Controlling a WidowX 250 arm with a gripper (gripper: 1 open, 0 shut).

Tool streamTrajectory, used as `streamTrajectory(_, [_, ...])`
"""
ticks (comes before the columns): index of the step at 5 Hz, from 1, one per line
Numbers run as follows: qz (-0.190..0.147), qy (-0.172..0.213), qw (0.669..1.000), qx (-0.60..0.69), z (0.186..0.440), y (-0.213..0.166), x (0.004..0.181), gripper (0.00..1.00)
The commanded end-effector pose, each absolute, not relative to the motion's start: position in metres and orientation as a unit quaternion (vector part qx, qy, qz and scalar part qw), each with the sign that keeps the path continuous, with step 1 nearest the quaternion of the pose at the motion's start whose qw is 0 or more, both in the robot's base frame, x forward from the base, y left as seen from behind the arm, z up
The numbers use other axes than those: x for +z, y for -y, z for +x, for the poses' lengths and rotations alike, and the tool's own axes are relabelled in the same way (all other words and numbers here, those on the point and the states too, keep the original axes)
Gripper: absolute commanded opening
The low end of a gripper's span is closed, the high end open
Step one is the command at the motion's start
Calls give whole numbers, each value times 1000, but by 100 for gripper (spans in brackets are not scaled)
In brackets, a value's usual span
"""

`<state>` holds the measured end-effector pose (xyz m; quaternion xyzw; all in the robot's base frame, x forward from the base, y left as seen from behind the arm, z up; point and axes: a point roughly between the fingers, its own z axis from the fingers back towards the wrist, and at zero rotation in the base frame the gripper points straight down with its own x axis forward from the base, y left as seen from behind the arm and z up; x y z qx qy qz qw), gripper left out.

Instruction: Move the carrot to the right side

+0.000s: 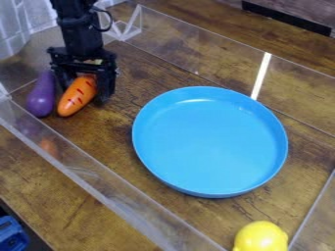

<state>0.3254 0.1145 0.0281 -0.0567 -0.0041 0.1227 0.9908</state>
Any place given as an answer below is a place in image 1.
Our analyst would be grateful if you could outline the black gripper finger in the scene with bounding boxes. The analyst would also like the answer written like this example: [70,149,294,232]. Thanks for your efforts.
[52,67,78,91]
[95,70,116,106]

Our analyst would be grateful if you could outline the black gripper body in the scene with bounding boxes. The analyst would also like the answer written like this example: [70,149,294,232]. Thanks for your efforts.
[47,47,118,75]

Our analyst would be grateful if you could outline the orange toy carrot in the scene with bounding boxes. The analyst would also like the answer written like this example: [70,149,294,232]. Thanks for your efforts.
[57,75,98,117]

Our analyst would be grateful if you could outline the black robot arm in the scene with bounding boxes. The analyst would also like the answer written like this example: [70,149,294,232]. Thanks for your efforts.
[47,0,118,105]

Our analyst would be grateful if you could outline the purple toy eggplant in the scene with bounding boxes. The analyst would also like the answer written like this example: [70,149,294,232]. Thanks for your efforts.
[27,70,55,118]

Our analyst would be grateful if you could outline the blue round plate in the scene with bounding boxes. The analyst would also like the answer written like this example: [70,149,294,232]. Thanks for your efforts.
[132,86,288,198]

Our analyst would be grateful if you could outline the blue object at corner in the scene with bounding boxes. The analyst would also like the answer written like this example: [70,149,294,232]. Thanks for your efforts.
[0,216,29,251]

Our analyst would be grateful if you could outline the yellow toy object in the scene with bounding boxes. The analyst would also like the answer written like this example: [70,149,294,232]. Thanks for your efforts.
[232,221,288,251]

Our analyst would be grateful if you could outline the clear acrylic enclosure wall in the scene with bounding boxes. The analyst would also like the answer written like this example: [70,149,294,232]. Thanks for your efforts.
[0,0,335,251]

